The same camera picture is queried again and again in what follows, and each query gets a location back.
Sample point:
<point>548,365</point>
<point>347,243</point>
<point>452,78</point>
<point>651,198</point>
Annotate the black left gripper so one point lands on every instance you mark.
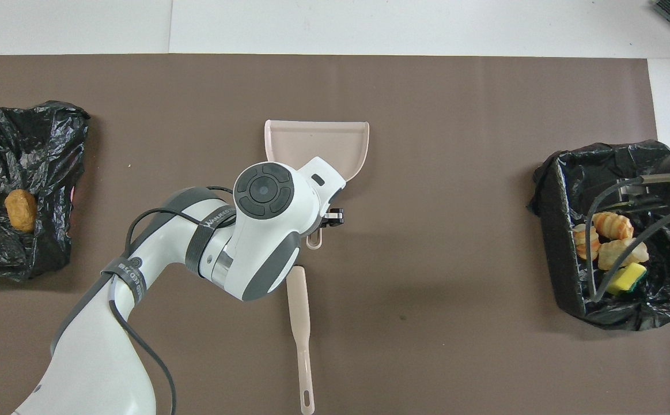
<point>333,217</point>

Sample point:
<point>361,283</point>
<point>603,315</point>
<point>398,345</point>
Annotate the pink plastic dustpan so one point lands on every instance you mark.
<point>311,141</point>

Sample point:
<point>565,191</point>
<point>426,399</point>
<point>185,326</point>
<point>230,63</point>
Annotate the toy croissant piece pale end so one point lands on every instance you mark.
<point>612,225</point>

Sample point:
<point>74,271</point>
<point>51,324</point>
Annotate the pink hand brush black bristles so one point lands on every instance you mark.
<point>299,305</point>

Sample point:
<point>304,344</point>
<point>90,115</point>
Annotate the pale toy bread chunk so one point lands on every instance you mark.
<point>623,254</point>

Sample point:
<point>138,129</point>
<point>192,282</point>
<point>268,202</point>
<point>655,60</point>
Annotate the striped toy croissant piece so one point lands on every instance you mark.
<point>585,245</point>

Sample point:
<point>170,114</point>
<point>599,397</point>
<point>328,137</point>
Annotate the yellow sponge block green base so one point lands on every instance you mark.
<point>625,278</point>

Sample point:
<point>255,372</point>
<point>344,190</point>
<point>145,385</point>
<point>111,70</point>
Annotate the brown toy potato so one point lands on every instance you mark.
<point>21,210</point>

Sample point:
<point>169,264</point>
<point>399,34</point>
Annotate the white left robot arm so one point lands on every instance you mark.
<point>254,242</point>

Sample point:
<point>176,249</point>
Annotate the open bin with black bag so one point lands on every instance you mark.
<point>559,242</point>

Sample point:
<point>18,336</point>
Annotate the crumpled black trash bag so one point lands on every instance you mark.
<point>23,144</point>

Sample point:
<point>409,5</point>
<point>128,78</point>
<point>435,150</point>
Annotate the brown table mat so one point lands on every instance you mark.
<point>427,346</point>

